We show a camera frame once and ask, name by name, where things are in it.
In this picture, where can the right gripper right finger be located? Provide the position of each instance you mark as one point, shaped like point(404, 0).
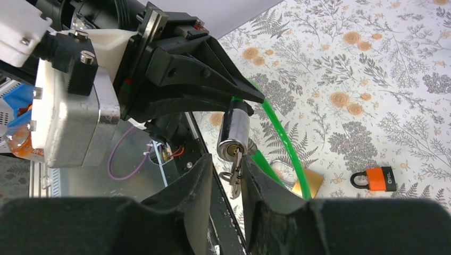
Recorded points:
point(280, 222)

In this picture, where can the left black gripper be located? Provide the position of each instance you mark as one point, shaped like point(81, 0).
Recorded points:
point(160, 52)

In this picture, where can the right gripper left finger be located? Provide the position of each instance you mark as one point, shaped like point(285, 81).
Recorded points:
point(173, 221)

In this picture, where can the orange black padlock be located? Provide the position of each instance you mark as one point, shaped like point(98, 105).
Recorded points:
point(378, 179)

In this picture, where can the blue white basket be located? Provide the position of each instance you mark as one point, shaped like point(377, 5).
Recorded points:
point(15, 100)

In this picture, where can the floral table mat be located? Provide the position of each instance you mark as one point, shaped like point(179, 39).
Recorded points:
point(357, 85)

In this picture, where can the orange drink bottle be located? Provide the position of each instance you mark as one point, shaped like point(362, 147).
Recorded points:
point(18, 140)

